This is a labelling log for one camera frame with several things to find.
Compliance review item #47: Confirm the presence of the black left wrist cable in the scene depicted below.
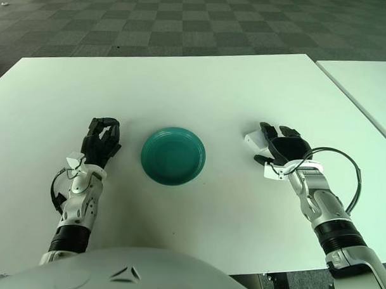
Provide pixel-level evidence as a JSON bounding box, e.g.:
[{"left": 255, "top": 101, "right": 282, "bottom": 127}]
[{"left": 49, "top": 167, "right": 77, "bottom": 216}]

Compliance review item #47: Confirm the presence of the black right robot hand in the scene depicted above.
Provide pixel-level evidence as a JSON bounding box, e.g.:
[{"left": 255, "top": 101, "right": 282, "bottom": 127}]
[{"left": 253, "top": 121, "right": 315, "bottom": 169}]

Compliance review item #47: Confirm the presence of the white charger block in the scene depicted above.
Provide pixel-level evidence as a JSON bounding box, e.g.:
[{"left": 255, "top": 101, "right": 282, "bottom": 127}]
[{"left": 243, "top": 129, "right": 272, "bottom": 151}]

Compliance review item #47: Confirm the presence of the grey robot torso shell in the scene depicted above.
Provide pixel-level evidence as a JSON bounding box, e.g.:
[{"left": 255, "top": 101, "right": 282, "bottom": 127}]
[{"left": 0, "top": 241, "right": 263, "bottom": 289}]

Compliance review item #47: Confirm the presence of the teal round plate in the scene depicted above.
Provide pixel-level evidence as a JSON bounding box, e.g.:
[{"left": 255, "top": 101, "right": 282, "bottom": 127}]
[{"left": 139, "top": 125, "right": 207, "bottom": 187}]

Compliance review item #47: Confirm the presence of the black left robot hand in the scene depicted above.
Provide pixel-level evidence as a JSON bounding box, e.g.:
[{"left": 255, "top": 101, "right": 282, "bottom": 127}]
[{"left": 80, "top": 116, "right": 124, "bottom": 170}]

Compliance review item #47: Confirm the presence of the black table leg frame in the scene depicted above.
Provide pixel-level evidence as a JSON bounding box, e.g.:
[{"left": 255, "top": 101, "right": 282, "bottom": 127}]
[{"left": 259, "top": 273, "right": 286, "bottom": 285}]

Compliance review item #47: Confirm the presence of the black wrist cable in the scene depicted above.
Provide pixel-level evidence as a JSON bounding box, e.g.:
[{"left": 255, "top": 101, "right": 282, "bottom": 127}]
[
  {"left": 300, "top": 146, "right": 363, "bottom": 217},
  {"left": 49, "top": 167, "right": 77, "bottom": 216}
]

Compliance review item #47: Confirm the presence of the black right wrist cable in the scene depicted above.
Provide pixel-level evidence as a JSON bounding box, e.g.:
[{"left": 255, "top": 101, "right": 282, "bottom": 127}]
[{"left": 300, "top": 146, "right": 363, "bottom": 217}]

